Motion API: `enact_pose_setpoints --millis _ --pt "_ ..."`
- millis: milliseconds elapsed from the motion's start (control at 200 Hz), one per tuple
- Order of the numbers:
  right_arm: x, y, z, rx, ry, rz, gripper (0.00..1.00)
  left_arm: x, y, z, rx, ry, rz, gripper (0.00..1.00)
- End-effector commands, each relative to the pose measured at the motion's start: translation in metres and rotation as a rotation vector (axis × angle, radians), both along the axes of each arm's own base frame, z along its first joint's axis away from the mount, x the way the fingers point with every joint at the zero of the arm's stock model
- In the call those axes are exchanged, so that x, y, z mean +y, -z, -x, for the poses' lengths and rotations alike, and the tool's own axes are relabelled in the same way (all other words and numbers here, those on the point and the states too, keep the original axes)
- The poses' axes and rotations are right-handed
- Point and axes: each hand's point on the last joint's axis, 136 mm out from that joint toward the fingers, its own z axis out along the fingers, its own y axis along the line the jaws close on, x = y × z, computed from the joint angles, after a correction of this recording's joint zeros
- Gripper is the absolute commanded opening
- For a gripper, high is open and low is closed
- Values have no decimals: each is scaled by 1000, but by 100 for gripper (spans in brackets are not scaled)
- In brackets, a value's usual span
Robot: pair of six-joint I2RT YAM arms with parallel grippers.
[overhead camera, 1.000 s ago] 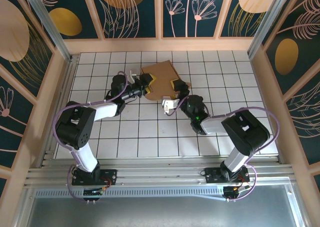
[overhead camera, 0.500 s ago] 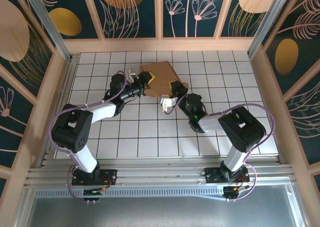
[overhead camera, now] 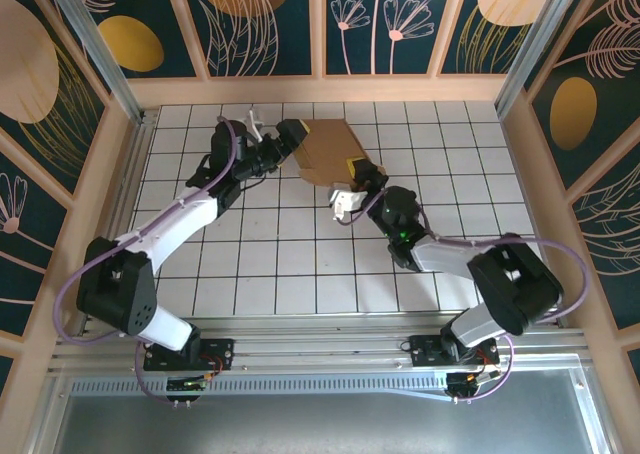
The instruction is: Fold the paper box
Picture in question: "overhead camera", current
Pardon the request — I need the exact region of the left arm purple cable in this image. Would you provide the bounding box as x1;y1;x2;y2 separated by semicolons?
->
53;117;240;406

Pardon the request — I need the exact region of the slotted grey cable duct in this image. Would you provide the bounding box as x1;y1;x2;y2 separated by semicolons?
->
67;373;454;400

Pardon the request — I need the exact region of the grey metal sheet panel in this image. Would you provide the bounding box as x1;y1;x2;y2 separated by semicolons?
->
27;363;619;454

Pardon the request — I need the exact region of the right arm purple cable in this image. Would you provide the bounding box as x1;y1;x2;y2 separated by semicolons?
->
339;193;588;405

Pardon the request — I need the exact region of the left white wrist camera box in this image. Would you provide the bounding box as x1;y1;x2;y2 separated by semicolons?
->
243;104;267;148

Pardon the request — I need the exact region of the brown cardboard paper box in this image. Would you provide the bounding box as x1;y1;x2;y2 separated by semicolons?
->
291;118;386;189

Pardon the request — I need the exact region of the aluminium corner post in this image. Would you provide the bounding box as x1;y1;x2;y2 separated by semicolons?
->
42;0;146;123
494;0;586;118

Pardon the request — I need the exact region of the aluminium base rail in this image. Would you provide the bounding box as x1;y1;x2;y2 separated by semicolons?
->
49;311;591;375

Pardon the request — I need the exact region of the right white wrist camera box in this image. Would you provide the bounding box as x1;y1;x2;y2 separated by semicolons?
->
327;187;370;225

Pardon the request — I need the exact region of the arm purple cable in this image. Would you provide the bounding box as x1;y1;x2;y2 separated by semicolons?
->
339;193;588;405
53;117;240;406

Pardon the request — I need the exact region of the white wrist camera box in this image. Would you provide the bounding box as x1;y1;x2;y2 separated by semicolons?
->
327;187;370;225
243;104;267;148

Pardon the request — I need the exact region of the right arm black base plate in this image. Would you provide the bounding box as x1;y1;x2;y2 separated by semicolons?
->
409;334;501;370

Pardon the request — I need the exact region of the aluminium side rail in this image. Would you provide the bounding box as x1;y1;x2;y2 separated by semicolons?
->
79;107;160;336

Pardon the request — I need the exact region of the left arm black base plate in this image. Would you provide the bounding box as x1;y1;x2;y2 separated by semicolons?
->
143;337;236;373

